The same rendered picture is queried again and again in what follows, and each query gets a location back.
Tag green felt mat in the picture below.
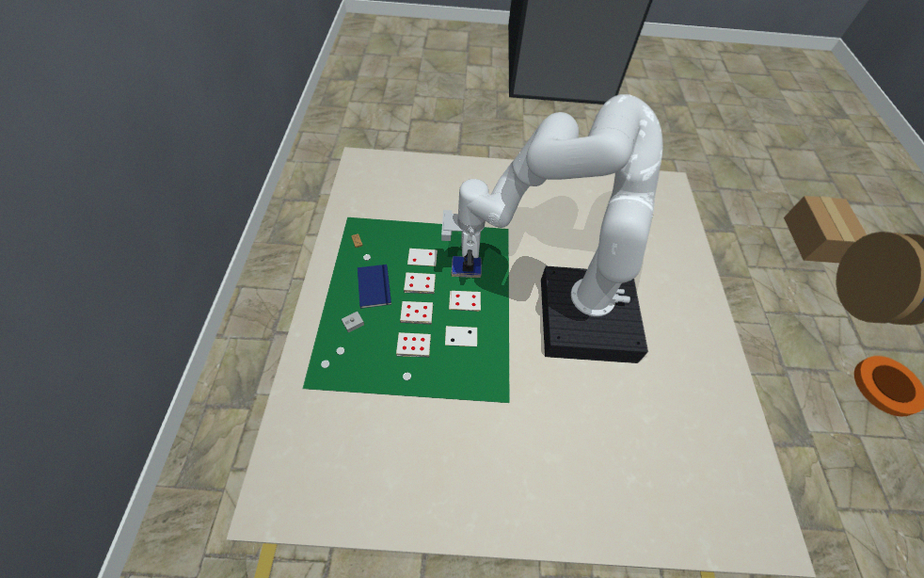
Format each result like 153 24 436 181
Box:
303 217 509 403

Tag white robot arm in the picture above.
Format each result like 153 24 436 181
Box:
441 94 662 316

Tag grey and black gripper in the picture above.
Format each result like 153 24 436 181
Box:
459 227 483 272

